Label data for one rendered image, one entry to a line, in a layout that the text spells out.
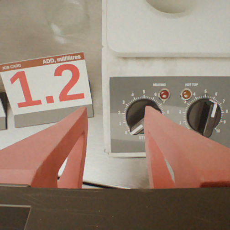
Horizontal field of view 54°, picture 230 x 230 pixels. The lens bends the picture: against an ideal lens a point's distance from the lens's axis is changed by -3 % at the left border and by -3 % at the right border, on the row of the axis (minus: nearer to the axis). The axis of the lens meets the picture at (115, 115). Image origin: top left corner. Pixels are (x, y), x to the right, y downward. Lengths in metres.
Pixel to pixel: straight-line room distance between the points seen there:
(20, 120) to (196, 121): 0.19
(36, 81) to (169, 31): 0.14
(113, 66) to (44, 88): 0.09
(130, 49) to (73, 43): 0.12
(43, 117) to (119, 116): 0.10
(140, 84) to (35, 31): 0.17
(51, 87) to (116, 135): 0.09
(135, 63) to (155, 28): 0.03
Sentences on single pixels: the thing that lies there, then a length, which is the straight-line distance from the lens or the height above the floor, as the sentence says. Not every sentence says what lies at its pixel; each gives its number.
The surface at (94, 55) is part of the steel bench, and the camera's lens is 0.29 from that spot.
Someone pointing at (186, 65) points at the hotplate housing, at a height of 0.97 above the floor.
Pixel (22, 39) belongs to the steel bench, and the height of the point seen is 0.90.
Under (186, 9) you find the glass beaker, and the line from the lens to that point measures 0.21.
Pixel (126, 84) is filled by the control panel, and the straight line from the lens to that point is 0.21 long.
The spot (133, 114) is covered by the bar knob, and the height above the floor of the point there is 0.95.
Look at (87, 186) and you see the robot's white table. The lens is 0.26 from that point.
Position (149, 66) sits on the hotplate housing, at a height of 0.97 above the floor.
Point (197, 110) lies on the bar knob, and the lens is 0.22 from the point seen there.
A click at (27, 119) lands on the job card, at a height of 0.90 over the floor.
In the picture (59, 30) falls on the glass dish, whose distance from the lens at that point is 0.30.
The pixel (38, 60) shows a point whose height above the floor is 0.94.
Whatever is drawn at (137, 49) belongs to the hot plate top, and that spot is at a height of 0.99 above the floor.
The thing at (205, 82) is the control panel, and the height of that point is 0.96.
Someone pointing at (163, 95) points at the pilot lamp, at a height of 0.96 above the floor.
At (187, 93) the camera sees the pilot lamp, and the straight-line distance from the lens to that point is 0.21.
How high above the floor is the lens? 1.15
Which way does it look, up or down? 76 degrees down
